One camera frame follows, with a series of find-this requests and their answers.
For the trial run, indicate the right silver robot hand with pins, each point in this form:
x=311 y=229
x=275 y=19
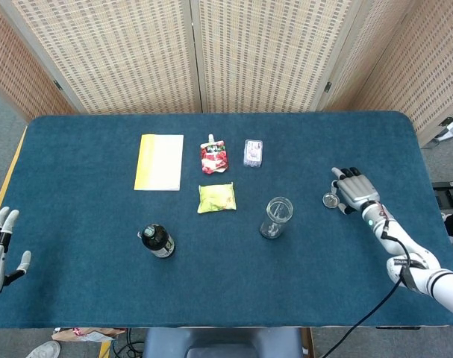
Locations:
x=358 y=190

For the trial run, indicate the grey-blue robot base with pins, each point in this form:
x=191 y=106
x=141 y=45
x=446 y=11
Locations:
x=222 y=343

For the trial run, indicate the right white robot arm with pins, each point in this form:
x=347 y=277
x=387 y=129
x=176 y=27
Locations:
x=446 y=287

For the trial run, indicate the tall clear glass cup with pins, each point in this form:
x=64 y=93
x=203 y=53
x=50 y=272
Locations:
x=276 y=218

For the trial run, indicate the dark glass bottle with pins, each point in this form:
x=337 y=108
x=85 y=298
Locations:
x=157 y=240

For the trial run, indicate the black equipment case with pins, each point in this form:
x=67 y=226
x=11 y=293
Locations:
x=450 y=194

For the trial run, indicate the black screen hinge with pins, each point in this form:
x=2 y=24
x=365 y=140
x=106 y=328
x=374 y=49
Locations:
x=327 y=87
x=57 y=85

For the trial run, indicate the small blue white packet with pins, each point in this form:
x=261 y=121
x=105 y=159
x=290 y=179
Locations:
x=253 y=153

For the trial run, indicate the blue table cloth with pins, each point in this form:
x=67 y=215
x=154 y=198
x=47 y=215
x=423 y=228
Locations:
x=80 y=186

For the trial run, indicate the woven bamboo screen panel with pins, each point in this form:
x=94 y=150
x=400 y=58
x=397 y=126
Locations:
x=17 y=74
x=118 y=56
x=267 y=56
x=416 y=67

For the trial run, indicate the yellow-green snack packet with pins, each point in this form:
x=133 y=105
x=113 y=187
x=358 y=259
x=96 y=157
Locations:
x=215 y=198

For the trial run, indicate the red drink pouch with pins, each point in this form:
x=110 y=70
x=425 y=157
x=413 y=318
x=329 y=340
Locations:
x=213 y=158

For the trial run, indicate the yellow and white notebook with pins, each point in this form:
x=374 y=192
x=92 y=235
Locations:
x=159 y=162

